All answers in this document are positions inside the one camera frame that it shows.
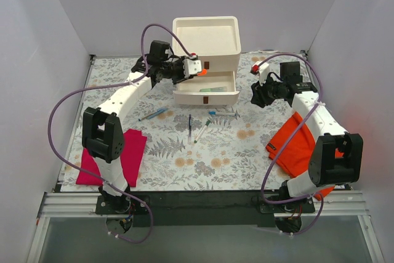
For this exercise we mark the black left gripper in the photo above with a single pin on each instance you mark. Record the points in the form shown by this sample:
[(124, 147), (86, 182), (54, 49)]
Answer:
[(179, 72)]

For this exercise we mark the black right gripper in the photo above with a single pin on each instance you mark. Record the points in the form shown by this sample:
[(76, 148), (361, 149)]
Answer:
[(260, 93)]

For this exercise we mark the white drawer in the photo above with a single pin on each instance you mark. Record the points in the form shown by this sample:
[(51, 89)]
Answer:
[(187, 92)]

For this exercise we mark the mint green highlighter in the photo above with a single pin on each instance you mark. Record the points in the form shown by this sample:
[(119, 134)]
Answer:
[(214, 89)]

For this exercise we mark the black orange highlighter marker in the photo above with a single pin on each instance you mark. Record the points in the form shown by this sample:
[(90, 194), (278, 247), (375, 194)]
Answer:
[(203, 72)]

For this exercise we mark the white green pen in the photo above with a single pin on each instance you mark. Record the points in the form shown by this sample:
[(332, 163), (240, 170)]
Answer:
[(202, 131)]

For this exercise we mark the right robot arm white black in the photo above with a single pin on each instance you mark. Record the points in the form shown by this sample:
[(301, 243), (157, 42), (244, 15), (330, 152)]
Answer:
[(336, 157)]

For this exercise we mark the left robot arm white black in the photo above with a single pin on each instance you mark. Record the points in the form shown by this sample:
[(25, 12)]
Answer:
[(102, 132)]

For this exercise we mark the blue capped white pen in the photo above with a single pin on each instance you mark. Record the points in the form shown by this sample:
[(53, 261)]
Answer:
[(158, 112)]

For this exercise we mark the white teal capped marker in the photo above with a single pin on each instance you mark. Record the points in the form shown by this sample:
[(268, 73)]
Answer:
[(223, 113)]

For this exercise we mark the white stacked drawer unit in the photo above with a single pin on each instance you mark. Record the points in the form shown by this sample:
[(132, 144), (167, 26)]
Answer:
[(215, 40)]

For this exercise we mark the dark blue pen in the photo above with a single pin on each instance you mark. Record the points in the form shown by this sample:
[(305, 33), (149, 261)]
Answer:
[(190, 129)]

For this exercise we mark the orange crumpled cloth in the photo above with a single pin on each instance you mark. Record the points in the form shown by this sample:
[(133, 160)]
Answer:
[(295, 157)]

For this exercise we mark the magenta folded cloth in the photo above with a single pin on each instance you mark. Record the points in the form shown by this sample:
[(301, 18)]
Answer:
[(131, 158)]

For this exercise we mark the floral patterned table mat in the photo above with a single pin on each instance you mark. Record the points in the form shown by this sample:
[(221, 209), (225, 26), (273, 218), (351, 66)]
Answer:
[(230, 155)]

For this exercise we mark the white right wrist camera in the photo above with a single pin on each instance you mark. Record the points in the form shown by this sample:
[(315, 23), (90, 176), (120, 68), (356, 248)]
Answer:
[(261, 71)]

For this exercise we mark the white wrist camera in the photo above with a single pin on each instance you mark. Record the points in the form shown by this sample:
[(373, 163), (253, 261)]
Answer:
[(261, 71), (192, 66)]

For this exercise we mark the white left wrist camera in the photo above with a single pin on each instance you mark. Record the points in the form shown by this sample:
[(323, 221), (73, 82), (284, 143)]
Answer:
[(192, 66)]

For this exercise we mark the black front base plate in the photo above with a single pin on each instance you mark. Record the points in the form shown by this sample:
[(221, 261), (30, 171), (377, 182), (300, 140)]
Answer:
[(220, 207)]

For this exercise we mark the aluminium front frame rail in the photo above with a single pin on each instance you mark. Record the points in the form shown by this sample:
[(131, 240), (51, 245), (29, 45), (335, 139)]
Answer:
[(337, 203)]

